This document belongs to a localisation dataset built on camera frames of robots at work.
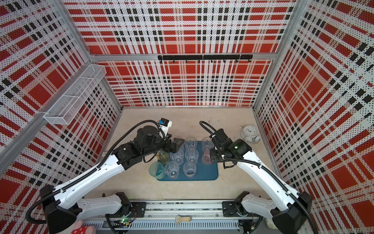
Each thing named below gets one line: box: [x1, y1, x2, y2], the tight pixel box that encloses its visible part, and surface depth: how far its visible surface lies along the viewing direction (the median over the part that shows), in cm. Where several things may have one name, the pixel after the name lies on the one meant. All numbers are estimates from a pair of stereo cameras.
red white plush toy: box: [71, 219, 96, 234], surface depth 65 cm
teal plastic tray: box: [156, 140, 219, 181], surface depth 87 cm
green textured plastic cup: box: [148, 161, 166, 180], surface depth 84 cm
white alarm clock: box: [240, 124, 261, 144], surface depth 103 cm
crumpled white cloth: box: [265, 217, 279, 230], surface depth 69 cm
